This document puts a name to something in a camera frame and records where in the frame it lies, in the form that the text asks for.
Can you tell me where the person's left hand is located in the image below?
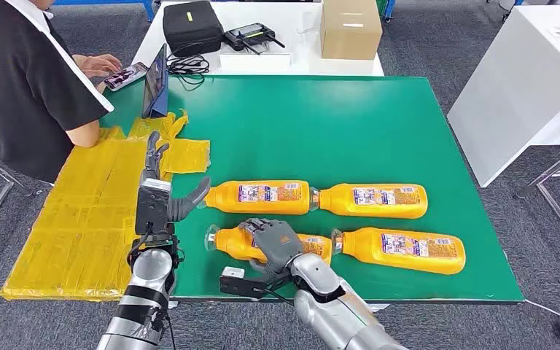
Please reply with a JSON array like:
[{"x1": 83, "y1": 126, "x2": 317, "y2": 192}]
[{"x1": 72, "y1": 54, "x2": 124, "y2": 79}]

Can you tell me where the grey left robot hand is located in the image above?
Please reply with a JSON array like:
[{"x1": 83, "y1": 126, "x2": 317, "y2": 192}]
[{"x1": 142, "y1": 130, "x2": 212, "y2": 224}]

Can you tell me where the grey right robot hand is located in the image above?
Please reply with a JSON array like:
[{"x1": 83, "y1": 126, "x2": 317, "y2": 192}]
[{"x1": 238, "y1": 218, "x2": 305, "y2": 279}]

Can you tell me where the orange detergent bottle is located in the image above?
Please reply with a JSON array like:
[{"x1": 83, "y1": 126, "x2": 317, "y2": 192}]
[
  {"x1": 331, "y1": 227, "x2": 467, "y2": 276},
  {"x1": 204, "y1": 224, "x2": 333, "y2": 265},
  {"x1": 308, "y1": 182, "x2": 429, "y2": 219},
  {"x1": 198, "y1": 179, "x2": 311, "y2": 216}
]

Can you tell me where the smartphone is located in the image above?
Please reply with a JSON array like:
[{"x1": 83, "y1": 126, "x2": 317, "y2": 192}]
[{"x1": 104, "y1": 61, "x2": 149, "y2": 92}]

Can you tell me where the dark tablet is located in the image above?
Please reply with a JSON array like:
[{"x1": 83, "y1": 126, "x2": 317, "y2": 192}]
[{"x1": 141, "y1": 43, "x2": 170, "y2": 120}]

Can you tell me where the person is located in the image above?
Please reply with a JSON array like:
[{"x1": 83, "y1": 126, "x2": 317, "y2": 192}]
[{"x1": 0, "y1": 0, "x2": 124, "y2": 184}]

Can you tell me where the yellow taped cardboard sheet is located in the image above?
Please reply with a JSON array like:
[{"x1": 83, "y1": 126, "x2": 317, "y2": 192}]
[{"x1": 0, "y1": 109, "x2": 212, "y2": 303}]

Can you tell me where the black carrying case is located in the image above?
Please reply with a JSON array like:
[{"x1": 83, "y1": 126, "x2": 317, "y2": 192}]
[{"x1": 162, "y1": 1, "x2": 225, "y2": 58}]

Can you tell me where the black remote controller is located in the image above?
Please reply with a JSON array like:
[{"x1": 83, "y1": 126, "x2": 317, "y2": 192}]
[{"x1": 224, "y1": 23, "x2": 287, "y2": 55}]

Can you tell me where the brown cardboard box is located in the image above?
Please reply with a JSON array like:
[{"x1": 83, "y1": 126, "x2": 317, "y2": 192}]
[{"x1": 319, "y1": 0, "x2": 384, "y2": 61}]

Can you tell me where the grey metal table leg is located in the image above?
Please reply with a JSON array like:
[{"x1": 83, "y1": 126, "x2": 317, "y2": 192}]
[{"x1": 514, "y1": 140, "x2": 560, "y2": 260}]

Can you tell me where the large white table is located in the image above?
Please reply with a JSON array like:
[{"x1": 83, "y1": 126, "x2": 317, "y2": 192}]
[{"x1": 446, "y1": 4, "x2": 560, "y2": 188}]

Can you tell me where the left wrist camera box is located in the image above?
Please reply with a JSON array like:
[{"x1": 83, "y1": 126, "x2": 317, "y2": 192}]
[{"x1": 135, "y1": 179, "x2": 173, "y2": 236}]

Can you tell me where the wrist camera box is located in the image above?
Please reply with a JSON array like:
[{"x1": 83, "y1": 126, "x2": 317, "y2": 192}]
[
  {"x1": 135, "y1": 179, "x2": 173, "y2": 236},
  {"x1": 219, "y1": 266, "x2": 271, "y2": 300}
]

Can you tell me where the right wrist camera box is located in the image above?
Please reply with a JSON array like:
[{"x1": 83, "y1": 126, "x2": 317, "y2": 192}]
[{"x1": 219, "y1": 266, "x2": 271, "y2": 300}]

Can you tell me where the black cable bundle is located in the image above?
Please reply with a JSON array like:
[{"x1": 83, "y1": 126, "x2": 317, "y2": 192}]
[{"x1": 166, "y1": 41, "x2": 211, "y2": 92}]

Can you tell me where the grey metal chair frame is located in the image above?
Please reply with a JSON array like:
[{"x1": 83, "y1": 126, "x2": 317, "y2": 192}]
[{"x1": 0, "y1": 144, "x2": 34, "y2": 254}]

